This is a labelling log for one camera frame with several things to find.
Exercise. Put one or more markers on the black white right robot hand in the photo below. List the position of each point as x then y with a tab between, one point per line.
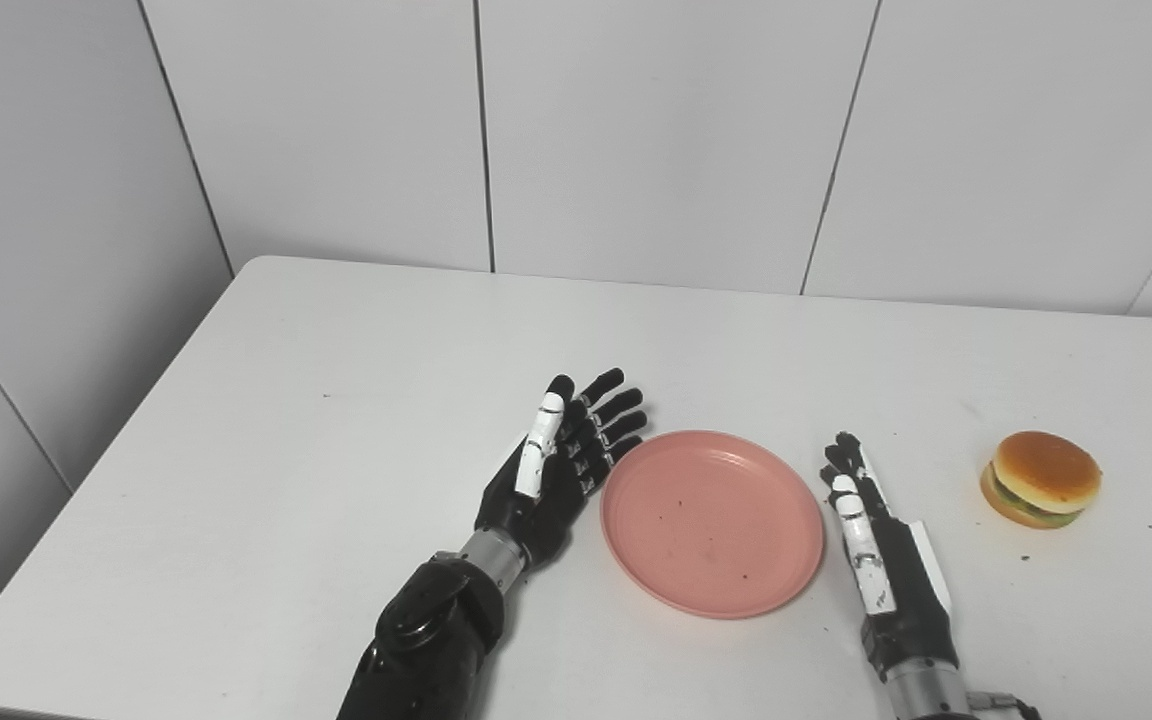
911	590

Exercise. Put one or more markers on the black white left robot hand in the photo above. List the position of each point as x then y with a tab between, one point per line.
536	510

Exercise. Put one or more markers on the pink round plate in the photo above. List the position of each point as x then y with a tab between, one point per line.
711	525

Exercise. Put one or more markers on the toy hamburger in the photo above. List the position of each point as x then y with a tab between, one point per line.
1046	470

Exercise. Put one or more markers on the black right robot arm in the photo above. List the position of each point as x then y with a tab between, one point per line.
926	695

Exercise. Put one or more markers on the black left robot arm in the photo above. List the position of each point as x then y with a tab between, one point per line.
431	640

